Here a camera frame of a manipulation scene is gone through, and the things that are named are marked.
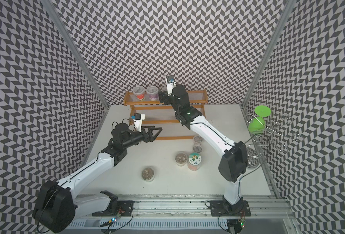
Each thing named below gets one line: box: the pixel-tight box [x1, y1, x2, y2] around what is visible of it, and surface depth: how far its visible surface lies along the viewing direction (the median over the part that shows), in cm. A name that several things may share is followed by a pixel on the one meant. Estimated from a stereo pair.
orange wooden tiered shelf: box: [123, 89, 209, 140], surface depth 68 cm
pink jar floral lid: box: [187, 152, 202, 172], surface depth 84 cm
